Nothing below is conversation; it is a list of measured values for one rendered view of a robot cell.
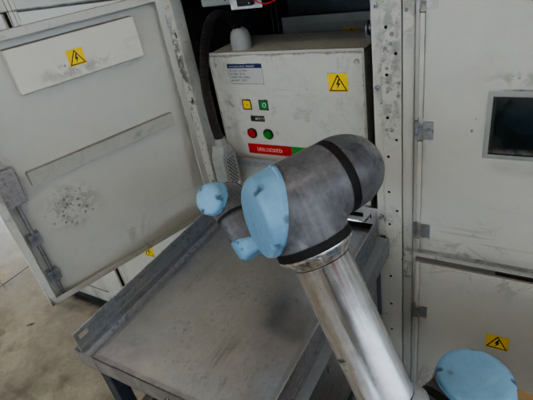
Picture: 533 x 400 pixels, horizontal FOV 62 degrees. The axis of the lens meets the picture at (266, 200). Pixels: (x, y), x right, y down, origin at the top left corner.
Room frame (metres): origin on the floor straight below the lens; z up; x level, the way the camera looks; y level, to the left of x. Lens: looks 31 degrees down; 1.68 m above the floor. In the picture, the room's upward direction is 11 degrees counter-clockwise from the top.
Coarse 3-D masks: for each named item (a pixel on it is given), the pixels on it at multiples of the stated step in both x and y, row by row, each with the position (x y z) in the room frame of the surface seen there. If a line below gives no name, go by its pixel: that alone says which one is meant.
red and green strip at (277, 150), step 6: (252, 144) 1.33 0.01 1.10; (258, 144) 1.32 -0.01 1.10; (264, 144) 1.31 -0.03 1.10; (252, 150) 1.33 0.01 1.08; (258, 150) 1.32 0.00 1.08; (264, 150) 1.31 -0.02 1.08; (270, 150) 1.29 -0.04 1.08; (276, 150) 1.28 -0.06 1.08; (282, 150) 1.27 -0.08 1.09; (288, 150) 1.26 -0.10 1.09; (294, 150) 1.24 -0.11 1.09; (300, 150) 1.23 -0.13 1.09
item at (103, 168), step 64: (128, 0) 1.34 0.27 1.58; (0, 64) 1.15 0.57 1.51; (64, 64) 1.21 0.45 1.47; (128, 64) 1.34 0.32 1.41; (0, 128) 1.11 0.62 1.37; (64, 128) 1.19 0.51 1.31; (128, 128) 1.30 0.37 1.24; (192, 128) 1.40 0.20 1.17; (0, 192) 1.04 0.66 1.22; (64, 192) 1.15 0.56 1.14; (128, 192) 1.26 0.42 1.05; (192, 192) 1.39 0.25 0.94; (64, 256) 1.11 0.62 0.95; (128, 256) 1.18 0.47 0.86
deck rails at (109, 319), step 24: (192, 240) 1.20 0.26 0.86; (168, 264) 1.10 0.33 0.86; (360, 264) 0.93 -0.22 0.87; (144, 288) 1.01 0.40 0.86; (96, 312) 0.88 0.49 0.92; (120, 312) 0.93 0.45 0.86; (96, 336) 0.85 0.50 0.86; (312, 336) 0.67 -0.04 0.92; (312, 360) 0.66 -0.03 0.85; (288, 384) 0.57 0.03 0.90
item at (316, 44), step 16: (320, 32) 1.40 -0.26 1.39; (336, 32) 1.36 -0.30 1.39; (352, 32) 1.32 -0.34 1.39; (224, 48) 1.43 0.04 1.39; (256, 48) 1.34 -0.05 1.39; (272, 48) 1.31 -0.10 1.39; (288, 48) 1.27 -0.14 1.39; (304, 48) 1.23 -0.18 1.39; (320, 48) 1.18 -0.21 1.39; (336, 48) 1.15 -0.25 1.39; (352, 48) 1.13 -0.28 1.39; (368, 48) 1.14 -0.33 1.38; (368, 64) 1.14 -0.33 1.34; (368, 80) 1.13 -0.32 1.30; (368, 96) 1.13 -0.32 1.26; (368, 112) 1.12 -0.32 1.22; (368, 128) 1.12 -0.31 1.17
